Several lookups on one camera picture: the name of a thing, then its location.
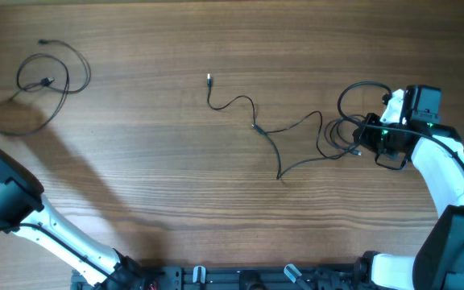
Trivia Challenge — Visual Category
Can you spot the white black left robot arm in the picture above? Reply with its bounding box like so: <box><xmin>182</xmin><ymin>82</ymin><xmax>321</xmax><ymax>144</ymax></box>
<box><xmin>0</xmin><ymin>149</ymin><xmax>150</xmax><ymax>289</ymax></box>

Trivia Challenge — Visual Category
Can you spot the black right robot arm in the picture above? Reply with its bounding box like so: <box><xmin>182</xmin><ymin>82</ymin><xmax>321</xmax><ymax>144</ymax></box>
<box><xmin>353</xmin><ymin>85</ymin><xmax>464</xmax><ymax>289</ymax></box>

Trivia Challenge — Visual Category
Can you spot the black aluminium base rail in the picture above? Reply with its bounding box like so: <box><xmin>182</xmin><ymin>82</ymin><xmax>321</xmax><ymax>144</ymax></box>
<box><xmin>70</xmin><ymin>263</ymin><xmax>378</xmax><ymax>290</ymax></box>

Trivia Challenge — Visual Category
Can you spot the black right camera cable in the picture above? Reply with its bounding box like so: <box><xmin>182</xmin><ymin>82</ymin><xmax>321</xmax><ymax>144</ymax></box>
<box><xmin>336</xmin><ymin>81</ymin><xmax>464</xmax><ymax>218</ymax></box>

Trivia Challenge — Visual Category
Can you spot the black USB cable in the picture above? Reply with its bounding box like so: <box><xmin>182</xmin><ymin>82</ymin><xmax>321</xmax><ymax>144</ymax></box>
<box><xmin>0</xmin><ymin>39</ymin><xmax>93</xmax><ymax>137</ymax></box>
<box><xmin>205</xmin><ymin>72</ymin><xmax>366</xmax><ymax>180</ymax></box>

